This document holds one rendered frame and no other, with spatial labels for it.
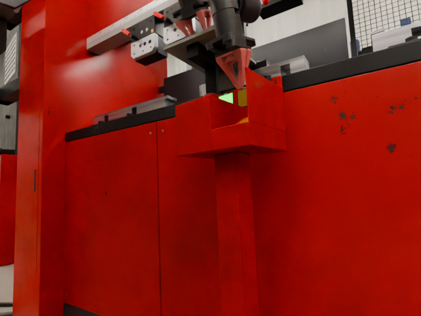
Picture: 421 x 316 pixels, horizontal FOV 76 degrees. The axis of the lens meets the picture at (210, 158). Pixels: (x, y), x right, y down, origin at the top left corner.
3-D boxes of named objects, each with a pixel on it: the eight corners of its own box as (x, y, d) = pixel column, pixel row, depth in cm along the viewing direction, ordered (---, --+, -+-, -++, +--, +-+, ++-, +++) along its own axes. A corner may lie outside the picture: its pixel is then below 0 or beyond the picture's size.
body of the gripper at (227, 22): (257, 47, 59) (250, 12, 59) (232, 41, 51) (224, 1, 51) (233, 57, 63) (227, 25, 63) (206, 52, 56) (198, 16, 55)
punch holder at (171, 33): (163, 46, 112) (162, 9, 114) (176, 54, 120) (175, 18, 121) (192, 33, 104) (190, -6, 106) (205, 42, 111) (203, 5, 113)
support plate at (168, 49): (163, 50, 79) (163, 47, 80) (212, 78, 101) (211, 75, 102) (215, 28, 70) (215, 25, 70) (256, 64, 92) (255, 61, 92)
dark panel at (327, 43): (165, 142, 182) (163, 78, 187) (166, 142, 184) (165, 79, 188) (354, 110, 121) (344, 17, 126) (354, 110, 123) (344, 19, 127)
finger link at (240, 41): (259, 84, 58) (250, 39, 57) (242, 83, 52) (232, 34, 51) (232, 92, 62) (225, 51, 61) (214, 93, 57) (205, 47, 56)
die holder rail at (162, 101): (93, 134, 137) (93, 116, 138) (104, 136, 142) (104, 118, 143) (168, 117, 110) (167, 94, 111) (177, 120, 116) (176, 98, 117)
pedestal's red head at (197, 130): (176, 156, 63) (174, 81, 65) (218, 159, 75) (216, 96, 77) (250, 145, 50) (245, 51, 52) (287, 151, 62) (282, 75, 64)
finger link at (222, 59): (264, 84, 60) (256, 41, 59) (248, 84, 54) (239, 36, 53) (238, 92, 64) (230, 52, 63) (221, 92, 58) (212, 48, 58)
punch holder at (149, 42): (130, 59, 123) (130, 26, 125) (145, 66, 130) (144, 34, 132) (155, 49, 115) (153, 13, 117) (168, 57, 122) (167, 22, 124)
